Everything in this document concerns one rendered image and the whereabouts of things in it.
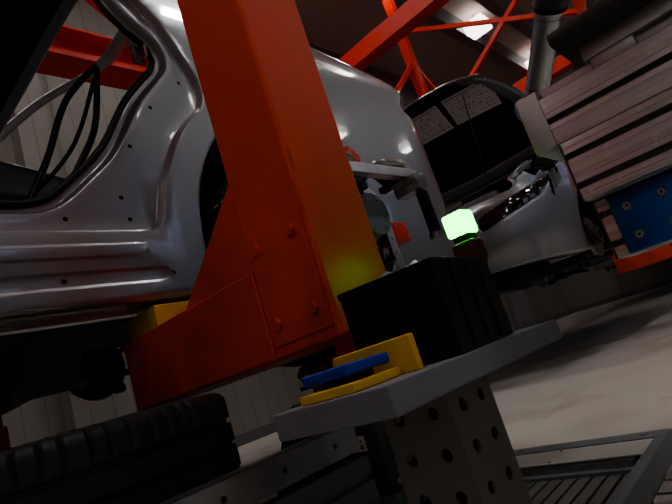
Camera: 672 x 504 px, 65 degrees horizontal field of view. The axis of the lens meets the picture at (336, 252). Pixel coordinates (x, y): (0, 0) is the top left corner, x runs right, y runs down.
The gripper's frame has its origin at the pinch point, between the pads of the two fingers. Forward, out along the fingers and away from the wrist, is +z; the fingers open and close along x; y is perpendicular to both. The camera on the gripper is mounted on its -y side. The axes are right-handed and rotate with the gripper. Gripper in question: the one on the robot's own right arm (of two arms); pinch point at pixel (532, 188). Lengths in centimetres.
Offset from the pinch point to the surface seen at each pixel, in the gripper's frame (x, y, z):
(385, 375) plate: -33, 100, 94
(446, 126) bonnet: -29, -242, -190
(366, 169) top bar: -51, 29, 33
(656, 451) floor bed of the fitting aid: 38, 28, 73
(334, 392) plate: -37, 101, 98
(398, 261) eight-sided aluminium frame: -32, -5, 41
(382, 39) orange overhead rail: -116, -240, -254
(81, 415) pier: -231, -349, 157
